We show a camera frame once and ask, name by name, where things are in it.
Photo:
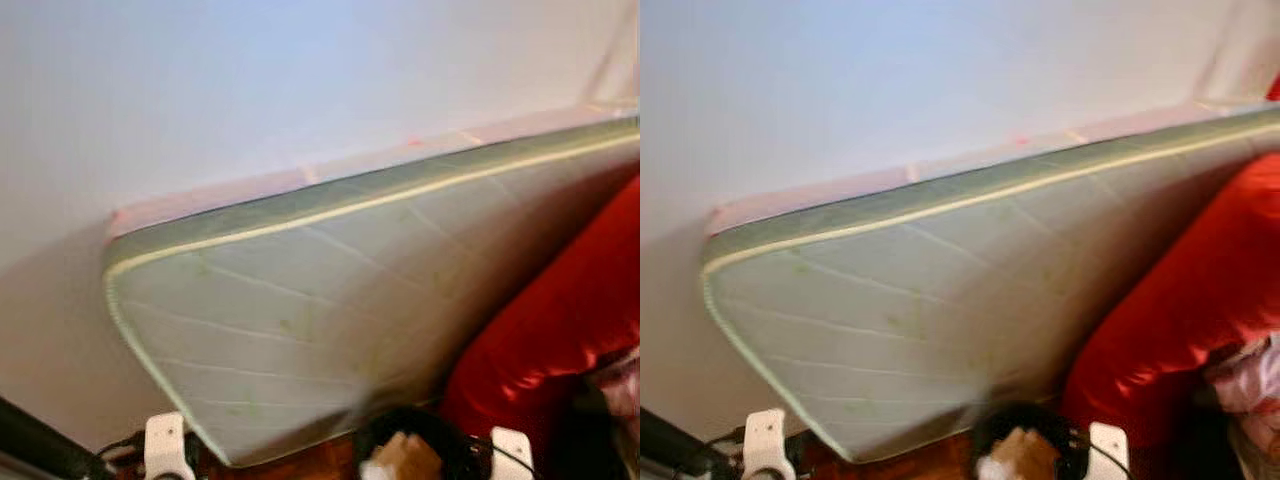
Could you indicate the pink mattress in plastic wrap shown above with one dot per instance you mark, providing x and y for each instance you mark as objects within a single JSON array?
[
  {"x": 850, "y": 190},
  {"x": 250, "y": 195}
]

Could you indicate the pink cartoon print duvet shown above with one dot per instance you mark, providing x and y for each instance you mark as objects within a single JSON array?
[
  {"x": 625, "y": 390},
  {"x": 1250, "y": 385}
]

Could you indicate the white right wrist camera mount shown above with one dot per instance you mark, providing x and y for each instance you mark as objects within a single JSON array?
[
  {"x": 1108, "y": 450},
  {"x": 512, "y": 455}
]

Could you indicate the red fabric cushion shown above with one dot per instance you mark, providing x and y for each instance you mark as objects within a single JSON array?
[
  {"x": 1170, "y": 300},
  {"x": 560, "y": 320}
]

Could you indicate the black round waste bin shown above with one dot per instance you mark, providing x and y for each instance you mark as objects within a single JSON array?
[
  {"x": 375, "y": 438},
  {"x": 985, "y": 435}
]

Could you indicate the brown cardboard pieces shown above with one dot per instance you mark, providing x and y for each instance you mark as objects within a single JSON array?
[
  {"x": 410, "y": 455},
  {"x": 1030, "y": 450}
]

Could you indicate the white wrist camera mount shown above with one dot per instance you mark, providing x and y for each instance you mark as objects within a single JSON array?
[
  {"x": 1108, "y": 450},
  {"x": 765, "y": 445},
  {"x": 165, "y": 445},
  {"x": 512, "y": 455}
]

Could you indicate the green white quilted mattress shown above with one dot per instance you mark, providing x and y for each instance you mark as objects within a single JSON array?
[
  {"x": 900, "y": 300},
  {"x": 300, "y": 300}
]

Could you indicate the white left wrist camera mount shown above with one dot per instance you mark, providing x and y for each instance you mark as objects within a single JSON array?
[
  {"x": 165, "y": 445},
  {"x": 765, "y": 445}
]

